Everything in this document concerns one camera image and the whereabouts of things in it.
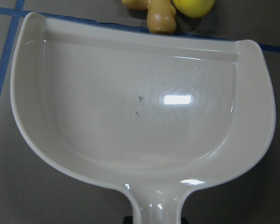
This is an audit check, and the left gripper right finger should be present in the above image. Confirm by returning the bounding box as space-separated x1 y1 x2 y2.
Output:
181 217 189 224

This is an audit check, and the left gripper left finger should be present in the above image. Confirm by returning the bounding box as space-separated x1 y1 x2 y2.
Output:
122 216 134 224

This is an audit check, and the beige plastic dustpan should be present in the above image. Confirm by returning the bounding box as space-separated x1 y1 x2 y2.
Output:
10 13 276 224

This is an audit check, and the tan toy ginger root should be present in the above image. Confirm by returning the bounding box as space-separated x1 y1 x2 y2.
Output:
121 0 177 35

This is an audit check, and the yellow toy potato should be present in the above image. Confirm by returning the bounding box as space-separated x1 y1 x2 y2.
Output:
173 0 216 18

